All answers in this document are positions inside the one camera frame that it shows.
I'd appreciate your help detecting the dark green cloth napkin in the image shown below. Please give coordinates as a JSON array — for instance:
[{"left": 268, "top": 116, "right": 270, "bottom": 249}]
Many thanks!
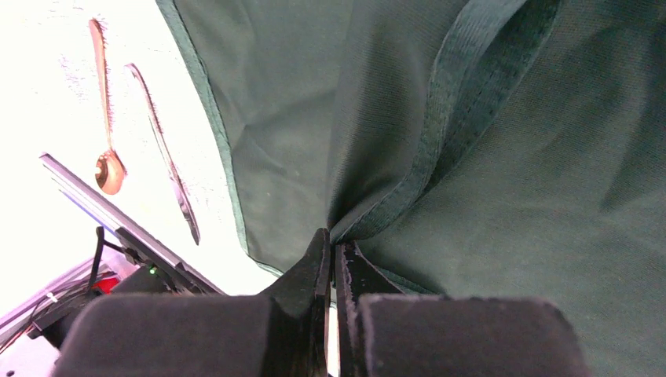
[{"left": 158, "top": 1, "right": 665, "bottom": 376}]

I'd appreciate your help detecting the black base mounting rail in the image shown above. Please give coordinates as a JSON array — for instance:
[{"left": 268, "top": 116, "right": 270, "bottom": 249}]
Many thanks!
[{"left": 39, "top": 153, "right": 223, "bottom": 295}]

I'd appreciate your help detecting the black table knife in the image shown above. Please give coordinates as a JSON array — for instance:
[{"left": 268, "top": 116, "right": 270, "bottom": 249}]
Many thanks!
[{"left": 124, "top": 63, "right": 201, "bottom": 246}]

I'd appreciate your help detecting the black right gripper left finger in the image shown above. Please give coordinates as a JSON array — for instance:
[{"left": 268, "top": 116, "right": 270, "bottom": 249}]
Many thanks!
[{"left": 262, "top": 229, "right": 331, "bottom": 376}]

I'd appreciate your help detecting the copper spoon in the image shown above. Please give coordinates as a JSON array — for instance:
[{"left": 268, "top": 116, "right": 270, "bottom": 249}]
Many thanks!
[{"left": 88, "top": 18, "right": 126, "bottom": 196}]

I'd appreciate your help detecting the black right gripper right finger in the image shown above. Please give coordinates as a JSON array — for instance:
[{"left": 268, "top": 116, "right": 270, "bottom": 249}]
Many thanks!
[{"left": 335, "top": 240, "right": 448, "bottom": 377}]

